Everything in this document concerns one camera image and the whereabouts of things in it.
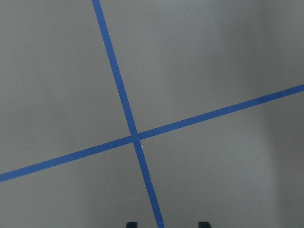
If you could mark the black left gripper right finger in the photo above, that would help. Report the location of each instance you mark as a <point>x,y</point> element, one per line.
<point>204,225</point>

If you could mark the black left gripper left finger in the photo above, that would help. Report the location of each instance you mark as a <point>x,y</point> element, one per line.
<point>131,225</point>

